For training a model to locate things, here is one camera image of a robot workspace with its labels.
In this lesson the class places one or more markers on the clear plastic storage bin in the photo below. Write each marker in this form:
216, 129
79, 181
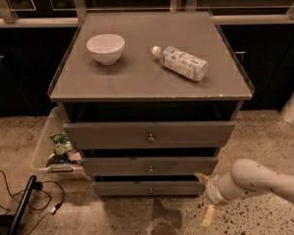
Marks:
44, 149

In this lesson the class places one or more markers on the grey bottom drawer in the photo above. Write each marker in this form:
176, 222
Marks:
148, 188

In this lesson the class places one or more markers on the grey drawer cabinet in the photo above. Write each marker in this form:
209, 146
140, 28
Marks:
137, 88

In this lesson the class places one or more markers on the metal railing frame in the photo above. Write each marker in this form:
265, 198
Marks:
41, 12

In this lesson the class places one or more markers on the plastic water bottle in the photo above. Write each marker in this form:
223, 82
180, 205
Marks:
181, 62

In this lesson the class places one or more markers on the green snack packets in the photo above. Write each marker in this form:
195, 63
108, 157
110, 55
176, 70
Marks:
63, 152

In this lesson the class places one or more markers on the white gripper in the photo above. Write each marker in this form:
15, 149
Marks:
213, 188

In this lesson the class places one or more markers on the grey top drawer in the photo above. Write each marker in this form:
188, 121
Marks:
149, 135

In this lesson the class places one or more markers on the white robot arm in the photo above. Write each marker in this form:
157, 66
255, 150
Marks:
245, 179

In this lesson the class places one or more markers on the white ceramic bowl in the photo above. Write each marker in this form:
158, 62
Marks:
106, 49

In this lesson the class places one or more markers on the grey drawer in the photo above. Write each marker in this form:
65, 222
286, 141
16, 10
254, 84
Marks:
149, 166
148, 188
149, 135

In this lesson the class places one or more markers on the grey middle drawer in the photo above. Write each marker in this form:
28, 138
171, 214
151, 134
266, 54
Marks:
149, 166

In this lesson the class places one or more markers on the black bar on floor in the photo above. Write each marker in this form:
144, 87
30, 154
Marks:
21, 207

